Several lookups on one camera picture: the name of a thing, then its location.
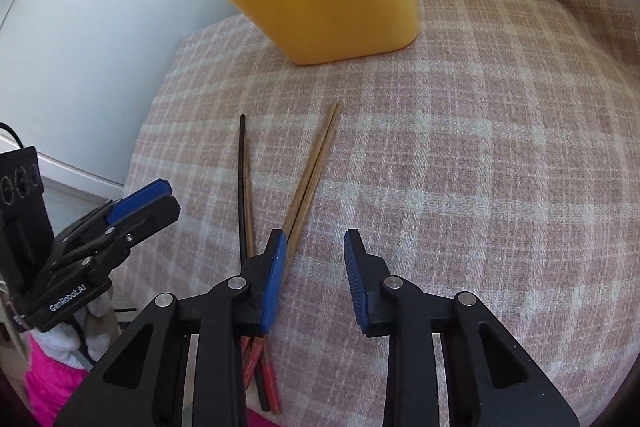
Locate pink plaid cloth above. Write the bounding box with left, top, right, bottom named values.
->
left=107, top=0, right=640, bottom=427

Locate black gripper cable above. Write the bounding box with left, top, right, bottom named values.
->
left=0, top=122, right=26, bottom=148

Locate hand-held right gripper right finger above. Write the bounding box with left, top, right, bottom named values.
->
left=343, top=228, right=581, bottom=427

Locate black chopstick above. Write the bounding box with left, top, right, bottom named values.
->
left=239, top=114, right=275, bottom=414

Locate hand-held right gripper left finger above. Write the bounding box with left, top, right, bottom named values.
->
left=52, top=229, right=288, bottom=427

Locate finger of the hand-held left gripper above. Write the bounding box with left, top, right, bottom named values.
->
left=52, top=179, right=173, bottom=249
left=47, top=196, right=182, bottom=283

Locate pink knit clothing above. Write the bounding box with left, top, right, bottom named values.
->
left=25, top=337, right=103, bottom=427

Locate white cloth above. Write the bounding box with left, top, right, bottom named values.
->
left=37, top=292, right=121, bottom=368

